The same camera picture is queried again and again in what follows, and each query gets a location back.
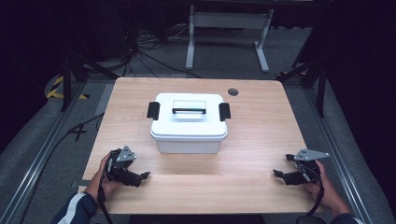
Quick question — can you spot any black floor cable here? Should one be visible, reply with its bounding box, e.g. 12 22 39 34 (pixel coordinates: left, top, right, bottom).
18 112 106 224

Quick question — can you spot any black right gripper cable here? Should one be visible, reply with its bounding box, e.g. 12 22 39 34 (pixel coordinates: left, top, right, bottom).
297 164 325 218

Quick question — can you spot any bundle of black floor cables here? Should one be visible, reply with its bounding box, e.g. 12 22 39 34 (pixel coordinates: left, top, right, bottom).
118 18 204 79

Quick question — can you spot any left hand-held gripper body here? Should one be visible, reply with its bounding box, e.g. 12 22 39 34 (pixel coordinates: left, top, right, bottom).
106 145 144 188

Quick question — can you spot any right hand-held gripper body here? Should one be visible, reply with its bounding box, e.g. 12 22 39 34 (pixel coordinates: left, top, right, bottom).
285 147 331 186

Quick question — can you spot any black box latch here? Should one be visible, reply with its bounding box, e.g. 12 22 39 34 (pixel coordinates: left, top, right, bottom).
218 102 232 122
146 101 161 121

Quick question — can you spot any black tripod stand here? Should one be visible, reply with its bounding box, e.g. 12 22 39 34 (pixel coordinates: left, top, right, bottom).
276 57 327 119
60 50 120 112

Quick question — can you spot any white box lid with handle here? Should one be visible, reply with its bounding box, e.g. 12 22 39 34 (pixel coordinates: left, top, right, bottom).
149 92 229 142

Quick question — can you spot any white plastic storage box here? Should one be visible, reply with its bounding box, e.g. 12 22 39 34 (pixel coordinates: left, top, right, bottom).
150 130 228 155

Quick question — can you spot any person's left hand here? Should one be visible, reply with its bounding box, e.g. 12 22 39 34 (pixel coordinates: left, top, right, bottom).
85 151 121 201

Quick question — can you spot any person's right hand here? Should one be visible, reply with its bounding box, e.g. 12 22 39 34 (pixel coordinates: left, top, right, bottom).
305 160 343 211

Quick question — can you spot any aluminium floor rail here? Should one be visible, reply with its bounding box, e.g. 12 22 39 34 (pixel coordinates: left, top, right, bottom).
302 88 376 224
0 81 89 224

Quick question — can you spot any yellow and black floor tape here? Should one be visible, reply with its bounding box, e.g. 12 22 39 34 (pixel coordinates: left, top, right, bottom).
46 75 91 101

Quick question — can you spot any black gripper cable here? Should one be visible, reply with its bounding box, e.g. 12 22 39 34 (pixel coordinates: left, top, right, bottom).
297 164 325 218
96 154 116 224

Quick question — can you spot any white metal desk frame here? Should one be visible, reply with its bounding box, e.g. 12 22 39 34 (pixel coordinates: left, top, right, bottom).
185 5 275 74

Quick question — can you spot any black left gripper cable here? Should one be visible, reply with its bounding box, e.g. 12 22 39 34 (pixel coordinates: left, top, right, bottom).
96 154 116 224

